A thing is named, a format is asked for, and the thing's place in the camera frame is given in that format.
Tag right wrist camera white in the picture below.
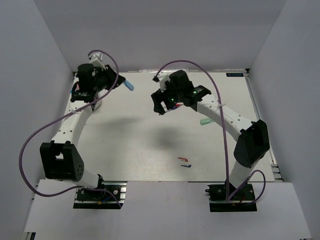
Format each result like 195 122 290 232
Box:
152 72 170 93

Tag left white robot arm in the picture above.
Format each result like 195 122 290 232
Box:
39 63 126 200

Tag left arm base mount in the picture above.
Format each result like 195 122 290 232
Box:
73 182 127 210

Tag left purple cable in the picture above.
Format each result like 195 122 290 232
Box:
18 49 123 208

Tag white round organizer container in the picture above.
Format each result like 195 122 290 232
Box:
92 100 102 112

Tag blue label sticker right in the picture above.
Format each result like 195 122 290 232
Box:
226 72 244 77

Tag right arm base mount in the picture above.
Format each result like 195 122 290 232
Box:
205 184 257 213

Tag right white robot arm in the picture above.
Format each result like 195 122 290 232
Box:
151 70 270 200

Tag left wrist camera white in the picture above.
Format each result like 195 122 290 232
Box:
88 52 106 70

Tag blue translucent cap case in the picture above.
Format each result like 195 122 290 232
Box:
123 80 135 91

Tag purple cable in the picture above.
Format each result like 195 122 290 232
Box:
154 60 266 204
18 49 123 208

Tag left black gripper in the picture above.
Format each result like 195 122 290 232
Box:
92 64 125 93

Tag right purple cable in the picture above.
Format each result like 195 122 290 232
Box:
154 60 266 204

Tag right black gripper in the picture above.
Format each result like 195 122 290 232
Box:
151 80 183 116

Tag green eraser case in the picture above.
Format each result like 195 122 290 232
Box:
200 118 214 126

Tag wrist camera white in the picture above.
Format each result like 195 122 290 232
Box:
152 72 170 93
88 52 106 70

